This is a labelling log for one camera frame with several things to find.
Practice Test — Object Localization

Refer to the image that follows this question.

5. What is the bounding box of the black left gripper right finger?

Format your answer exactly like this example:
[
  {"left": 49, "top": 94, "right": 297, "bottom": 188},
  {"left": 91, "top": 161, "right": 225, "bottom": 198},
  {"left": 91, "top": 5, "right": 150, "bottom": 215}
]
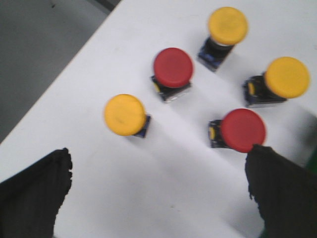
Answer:
[{"left": 245, "top": 144, "right": 317, "bottom": 238}]

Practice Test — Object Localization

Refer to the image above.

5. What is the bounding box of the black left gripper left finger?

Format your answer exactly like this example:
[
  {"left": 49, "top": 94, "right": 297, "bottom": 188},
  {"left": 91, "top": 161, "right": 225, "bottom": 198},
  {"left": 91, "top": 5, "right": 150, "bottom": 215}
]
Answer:
[{"left": 0, "top": 148, "right": 72, "bottom": 238}]

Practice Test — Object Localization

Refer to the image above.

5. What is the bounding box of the red mushroom push button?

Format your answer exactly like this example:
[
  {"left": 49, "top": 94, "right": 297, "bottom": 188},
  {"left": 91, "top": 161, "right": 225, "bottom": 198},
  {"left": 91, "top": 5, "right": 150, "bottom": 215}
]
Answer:
[
  {"left": 208, "top": 108, "right": 266, "bottom": 153},
  {"left": 151, "top": 48, "right": 194, "bottom": 103}
]

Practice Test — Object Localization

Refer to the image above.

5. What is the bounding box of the yellow mushroom push button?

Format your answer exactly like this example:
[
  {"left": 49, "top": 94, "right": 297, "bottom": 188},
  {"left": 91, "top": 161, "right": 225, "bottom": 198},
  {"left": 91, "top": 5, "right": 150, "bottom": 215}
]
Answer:
[
  {"left": 243, "top": 57, "right": 311, "bottom": 108},
  {"left": 104, "top": 94, "right": 151, "bottom": 138},
  {"left": 198, "top": 6, "right": 249, "bottom": 72}
]

